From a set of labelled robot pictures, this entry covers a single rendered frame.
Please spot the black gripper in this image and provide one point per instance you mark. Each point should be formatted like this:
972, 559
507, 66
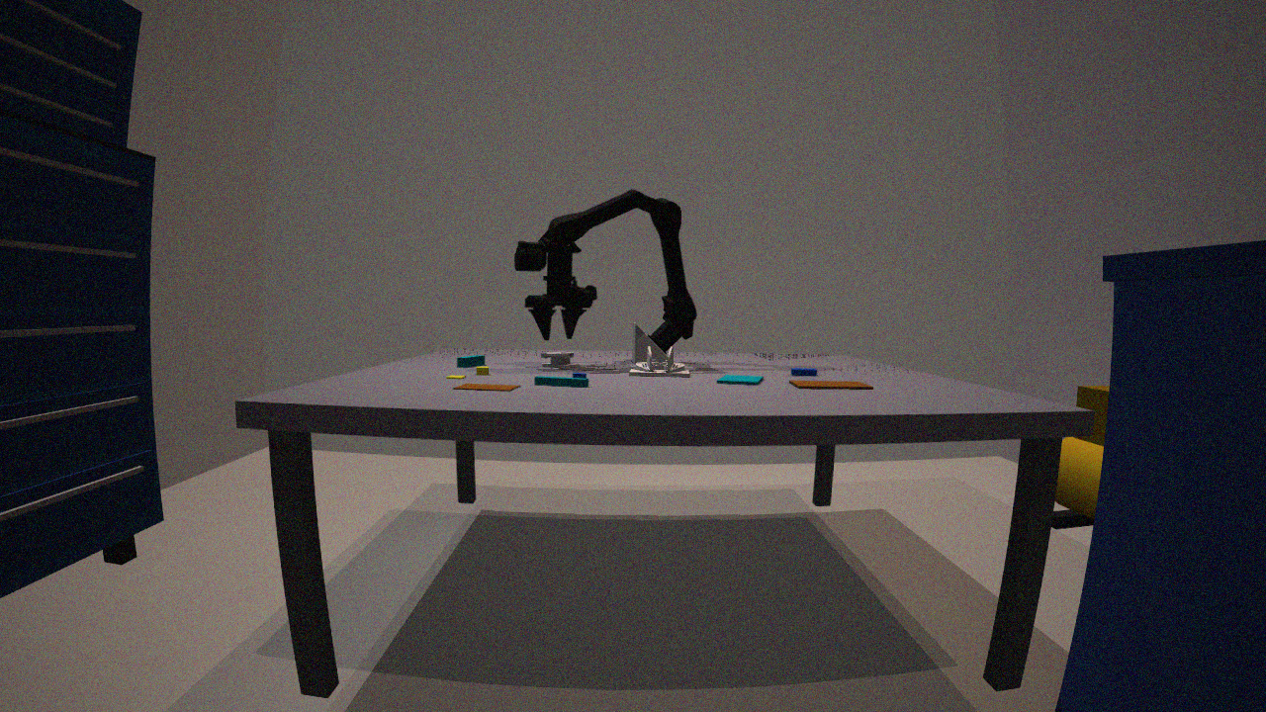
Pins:
542, 305

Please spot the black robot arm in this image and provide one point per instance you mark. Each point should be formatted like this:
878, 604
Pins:
559, 242

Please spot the brown rectangular plate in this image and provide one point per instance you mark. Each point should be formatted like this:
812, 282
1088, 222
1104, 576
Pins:
829, 385

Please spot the teal flat rectangular plate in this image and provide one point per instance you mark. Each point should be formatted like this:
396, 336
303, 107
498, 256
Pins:
740, 380

